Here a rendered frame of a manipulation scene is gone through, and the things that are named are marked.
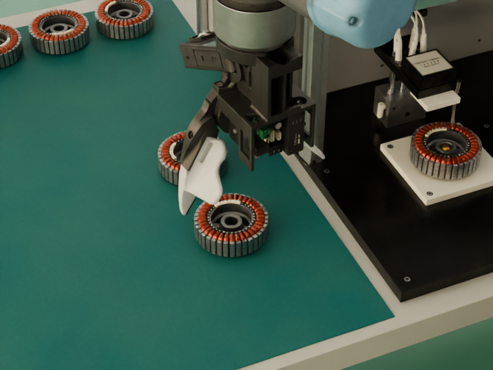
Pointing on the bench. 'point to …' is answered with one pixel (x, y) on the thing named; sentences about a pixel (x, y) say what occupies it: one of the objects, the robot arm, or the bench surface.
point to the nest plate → (400, 148)
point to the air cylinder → (397, 106)
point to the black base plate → (327, 175)
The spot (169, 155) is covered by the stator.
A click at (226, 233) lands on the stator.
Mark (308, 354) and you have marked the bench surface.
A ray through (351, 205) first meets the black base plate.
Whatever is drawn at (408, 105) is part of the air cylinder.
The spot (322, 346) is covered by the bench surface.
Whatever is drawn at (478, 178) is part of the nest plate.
